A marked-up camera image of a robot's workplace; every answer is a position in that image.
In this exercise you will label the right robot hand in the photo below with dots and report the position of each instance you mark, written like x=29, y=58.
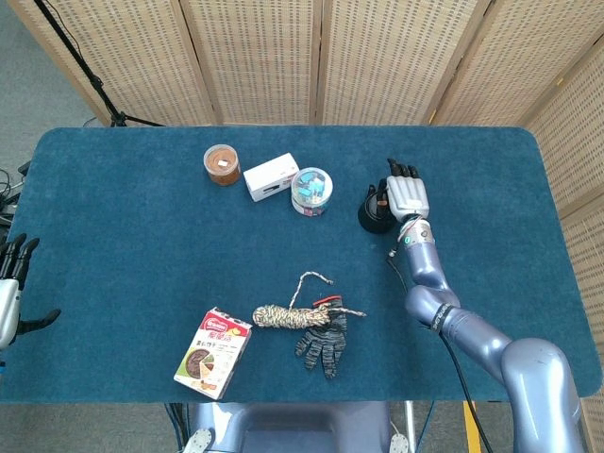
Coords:
x=408, y=196

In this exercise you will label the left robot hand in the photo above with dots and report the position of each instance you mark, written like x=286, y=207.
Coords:
x=7, y=302

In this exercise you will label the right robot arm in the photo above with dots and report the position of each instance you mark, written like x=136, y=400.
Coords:
x=427, y=271

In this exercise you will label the clear jar of binder clips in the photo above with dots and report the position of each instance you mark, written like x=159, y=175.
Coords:
x=311, y=191

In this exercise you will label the white stapler box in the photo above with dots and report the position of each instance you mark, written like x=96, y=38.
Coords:
x=266, y=177

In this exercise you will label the blue table mat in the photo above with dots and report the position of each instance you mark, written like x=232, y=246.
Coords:
x=141, y=245

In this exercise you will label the grey striped knit glove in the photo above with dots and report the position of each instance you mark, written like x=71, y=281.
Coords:
x=325, y=347

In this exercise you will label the clear jar with brown contents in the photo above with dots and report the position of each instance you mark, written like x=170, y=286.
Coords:
x=222, y=162

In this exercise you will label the woven rattan folding screen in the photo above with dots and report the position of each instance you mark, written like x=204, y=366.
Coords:
x=264, y=56

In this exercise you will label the biscuit box red white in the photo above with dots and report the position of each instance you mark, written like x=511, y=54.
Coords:
x=212, y=354

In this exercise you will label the black tripod stand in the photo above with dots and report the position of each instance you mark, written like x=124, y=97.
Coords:
x=94, y=80

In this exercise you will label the grey robot torso base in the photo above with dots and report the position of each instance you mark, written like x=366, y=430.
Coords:
x=292, y=427

